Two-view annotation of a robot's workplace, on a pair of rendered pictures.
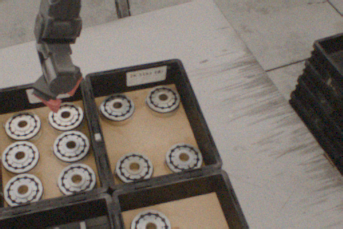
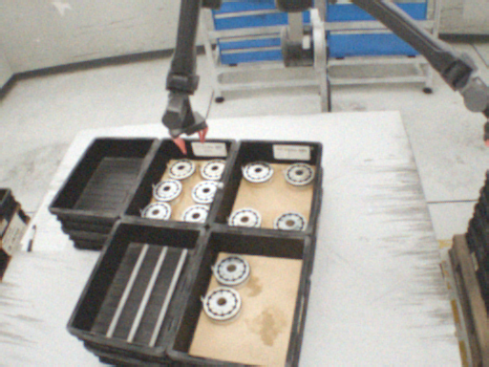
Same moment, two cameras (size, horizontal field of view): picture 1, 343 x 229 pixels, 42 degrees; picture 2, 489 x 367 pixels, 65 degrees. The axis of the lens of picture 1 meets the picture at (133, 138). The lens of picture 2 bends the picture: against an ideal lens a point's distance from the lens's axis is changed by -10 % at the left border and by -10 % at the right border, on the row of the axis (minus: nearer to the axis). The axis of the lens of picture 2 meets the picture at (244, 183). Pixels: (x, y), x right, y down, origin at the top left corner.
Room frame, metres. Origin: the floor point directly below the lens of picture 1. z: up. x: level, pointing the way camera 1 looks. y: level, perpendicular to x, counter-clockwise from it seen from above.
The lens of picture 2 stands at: (-0.10, -0.49, 1.86)
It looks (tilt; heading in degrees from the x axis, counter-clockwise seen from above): 44 degrees down; 33
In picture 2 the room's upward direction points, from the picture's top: 11 degrees counter-clockwise
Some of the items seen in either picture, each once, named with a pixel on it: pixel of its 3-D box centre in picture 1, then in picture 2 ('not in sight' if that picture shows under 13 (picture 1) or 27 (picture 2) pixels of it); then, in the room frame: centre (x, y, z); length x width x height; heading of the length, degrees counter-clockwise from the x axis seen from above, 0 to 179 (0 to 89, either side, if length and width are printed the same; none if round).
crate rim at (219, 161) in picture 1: (149, 119); (270, 183); (0.73, -0.04, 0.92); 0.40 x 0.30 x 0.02; 13
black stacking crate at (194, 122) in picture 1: (148, 130); (271, 194); (0.73, -0.04, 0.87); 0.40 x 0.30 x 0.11; 13
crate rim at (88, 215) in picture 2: not in sight; (105, 174); (0.60, 0.54, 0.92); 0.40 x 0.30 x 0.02; 13
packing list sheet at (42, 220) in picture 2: not in sight; (53, 219); (0.46, 0.84, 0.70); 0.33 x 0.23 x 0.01; 20
